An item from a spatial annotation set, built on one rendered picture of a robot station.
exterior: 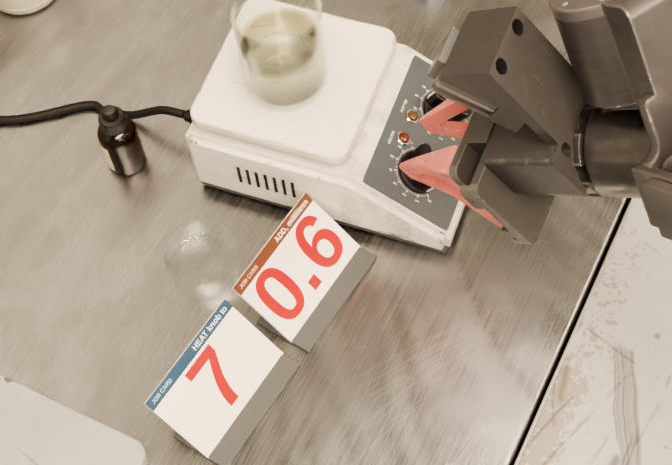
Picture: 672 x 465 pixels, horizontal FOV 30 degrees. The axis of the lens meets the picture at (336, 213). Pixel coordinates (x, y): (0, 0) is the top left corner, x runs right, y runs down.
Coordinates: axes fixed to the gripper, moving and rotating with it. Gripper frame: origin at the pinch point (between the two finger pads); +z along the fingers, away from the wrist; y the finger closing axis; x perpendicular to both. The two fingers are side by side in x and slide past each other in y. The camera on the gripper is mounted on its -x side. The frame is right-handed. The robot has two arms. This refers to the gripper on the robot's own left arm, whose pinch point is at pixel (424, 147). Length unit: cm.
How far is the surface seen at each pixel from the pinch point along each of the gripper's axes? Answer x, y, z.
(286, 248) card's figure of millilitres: 1.7, 7.3, 11.1
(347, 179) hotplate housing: 1.1, 1.9, 7.3
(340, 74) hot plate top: -1.7, -5.1, 9.5
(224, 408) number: 2.3, 19.3, 10.8
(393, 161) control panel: 3.5, -1.0, 6.3
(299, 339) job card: 5.1, 12.6, 9.9
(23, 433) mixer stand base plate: -5.4, 26.1, 20.0
